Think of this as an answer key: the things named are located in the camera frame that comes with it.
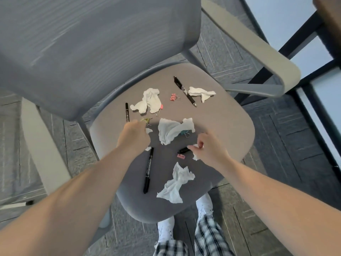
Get person's left hand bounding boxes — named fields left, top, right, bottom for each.
left=117, top=121, right=152, bottom=155

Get person's right hand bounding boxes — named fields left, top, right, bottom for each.
left=187, top=133, right=232, bottom=169

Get small white tissue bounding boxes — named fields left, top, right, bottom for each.
left=144, top=127, right=154, bottom=152
left=192, top=143, right=205, bottom=161

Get person's left forearm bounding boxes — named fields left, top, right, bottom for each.
left=0, top=146, right=145, bottom=256

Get person's right forearm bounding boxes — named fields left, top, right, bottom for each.
left=213, top=157, right=341, bottom=256

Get white right shoe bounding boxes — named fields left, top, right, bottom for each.
left=196, top=193, right=214, bottom=215

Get white shoe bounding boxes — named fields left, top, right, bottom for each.
left=157, top=216, right=175, bottom=241
left=196, top=193, right=214, bottom=215

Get black gel pen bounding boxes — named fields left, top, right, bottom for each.
left=173, top=76, right=197, bottom=107

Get grey office chair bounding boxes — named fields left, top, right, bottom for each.
left=0, top=0, right=302, bottom=230

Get white left shoe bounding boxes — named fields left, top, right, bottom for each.
left=157, top=216, right=175, bottom=241

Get plaid trousers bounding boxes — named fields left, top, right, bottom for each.
left=154, top=210, right=236, bottom=256

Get brown wooden table top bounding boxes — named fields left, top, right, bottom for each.
left=313, top=0, right=341, bottom=61

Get black table frame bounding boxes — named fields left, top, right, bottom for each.
left=232, top=0, right=341, bottom=168

